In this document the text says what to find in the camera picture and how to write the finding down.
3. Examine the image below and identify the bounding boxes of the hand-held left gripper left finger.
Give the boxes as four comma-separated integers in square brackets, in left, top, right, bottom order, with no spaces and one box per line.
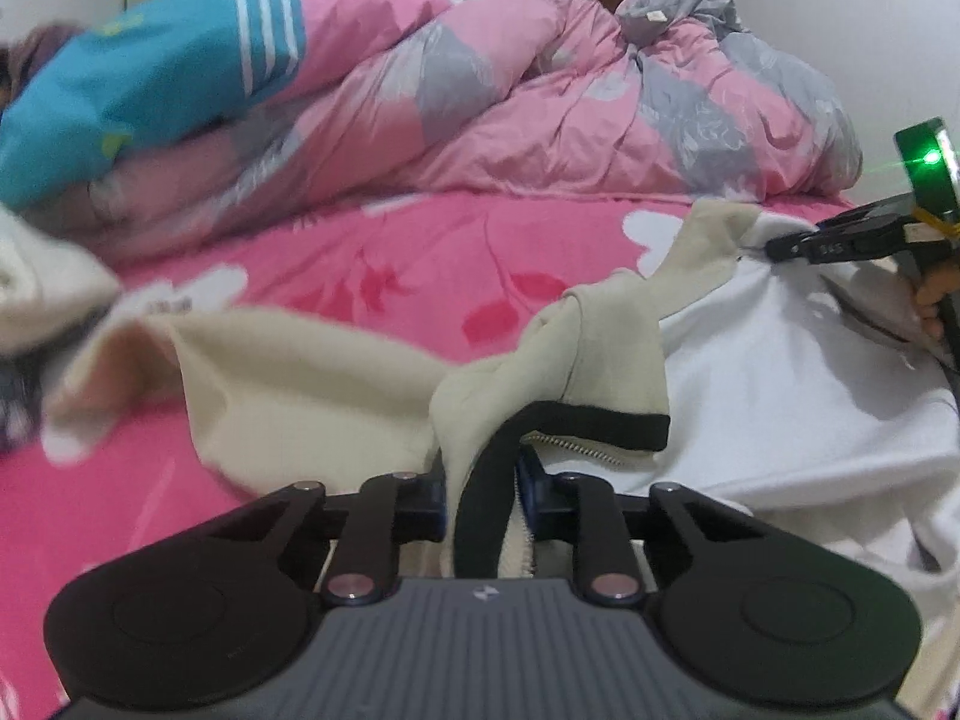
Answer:
[202,465,452,608]

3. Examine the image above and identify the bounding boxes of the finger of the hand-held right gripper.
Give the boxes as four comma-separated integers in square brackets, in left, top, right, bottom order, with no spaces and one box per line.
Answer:
[764,228,834,266]

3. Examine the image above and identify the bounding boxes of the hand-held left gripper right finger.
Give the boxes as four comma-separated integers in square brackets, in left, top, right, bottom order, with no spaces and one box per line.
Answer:
[514,452,755,605]

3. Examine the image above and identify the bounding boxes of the beige jacket with black trim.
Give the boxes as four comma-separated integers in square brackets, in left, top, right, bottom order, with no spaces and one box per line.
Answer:
[41,201,960,616]

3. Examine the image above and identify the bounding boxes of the person's right hand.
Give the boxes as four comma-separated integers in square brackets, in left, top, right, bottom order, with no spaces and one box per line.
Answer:
[912,258,960,340]

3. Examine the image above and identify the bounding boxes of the pink floral blanket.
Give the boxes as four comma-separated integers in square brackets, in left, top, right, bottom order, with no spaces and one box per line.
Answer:
[0,190,960,720]

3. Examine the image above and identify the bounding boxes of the pink grey floral duvet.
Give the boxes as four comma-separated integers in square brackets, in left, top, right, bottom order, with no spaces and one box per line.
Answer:
[84,0,863,265]

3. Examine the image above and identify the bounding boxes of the plaid cloth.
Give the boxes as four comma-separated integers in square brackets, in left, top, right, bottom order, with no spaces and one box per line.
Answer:
[0,356,47,455]

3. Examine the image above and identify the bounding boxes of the white folded cloth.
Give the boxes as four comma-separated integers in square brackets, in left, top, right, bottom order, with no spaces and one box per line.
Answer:
[0,206,122,355]

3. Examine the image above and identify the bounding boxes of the blue pillow with white stripes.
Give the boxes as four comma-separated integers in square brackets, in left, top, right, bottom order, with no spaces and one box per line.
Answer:
[0,0,309,212]

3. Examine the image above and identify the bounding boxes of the dark brown plush toy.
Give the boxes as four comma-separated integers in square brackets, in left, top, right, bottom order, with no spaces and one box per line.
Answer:
[0,21,87,115]

